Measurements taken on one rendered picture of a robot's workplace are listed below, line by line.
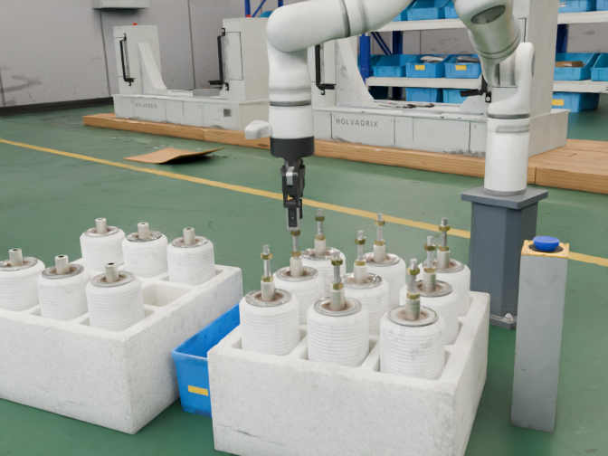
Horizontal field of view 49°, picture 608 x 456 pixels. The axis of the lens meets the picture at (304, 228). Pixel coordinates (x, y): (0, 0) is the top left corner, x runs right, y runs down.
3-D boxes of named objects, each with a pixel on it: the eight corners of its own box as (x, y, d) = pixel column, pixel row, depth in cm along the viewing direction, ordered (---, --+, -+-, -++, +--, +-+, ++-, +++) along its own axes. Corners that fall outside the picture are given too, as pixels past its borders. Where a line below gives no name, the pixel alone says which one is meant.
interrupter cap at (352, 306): (372, 309, 102) (372, 305, 102) (334, 323, 97) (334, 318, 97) (340, 296, 108) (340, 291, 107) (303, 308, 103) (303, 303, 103)
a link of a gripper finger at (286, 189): (281, 170, 106) (283, 203, 109) (280, 175, 105) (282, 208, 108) (298, 170, 106) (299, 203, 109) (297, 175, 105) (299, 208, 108)
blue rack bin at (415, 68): (432, 74, 688) (432, 53, 682) (463, 75, 662) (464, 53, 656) (403, 78, 653) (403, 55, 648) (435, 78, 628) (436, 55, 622)
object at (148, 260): (148, 304, 154) (140, 229, 149) (182, 309, 150) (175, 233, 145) (120, 319, 146) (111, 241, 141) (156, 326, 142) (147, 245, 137)
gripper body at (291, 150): (312, 134, 106) (314, 191, 109) (315, 128, 114) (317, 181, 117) (266, 135, 107) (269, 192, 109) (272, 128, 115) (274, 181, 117)
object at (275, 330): (239, 412, 108) (232, 309, 103) (251, 383, 117) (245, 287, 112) (298, 414, 107) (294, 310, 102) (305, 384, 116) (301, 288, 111)
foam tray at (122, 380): (110, 318, 165) (102, 249, 160) (246, 343, 148) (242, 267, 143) (-24, 392, 131) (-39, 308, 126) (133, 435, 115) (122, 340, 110)
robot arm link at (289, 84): (269, 101, 114) (270, 107, 106) (264, 8, 110) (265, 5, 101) (308, 100, 114) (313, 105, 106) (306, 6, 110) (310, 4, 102)
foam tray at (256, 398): (302, 349, 144) (299, 271, 139) (486, 378, 130) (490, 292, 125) (213, 450, 110) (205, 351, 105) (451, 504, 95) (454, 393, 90)
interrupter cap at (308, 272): (289, 266, 122) (289, 262, 122) (326, 272, 119) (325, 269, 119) (267, 280, 116) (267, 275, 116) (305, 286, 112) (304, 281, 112)
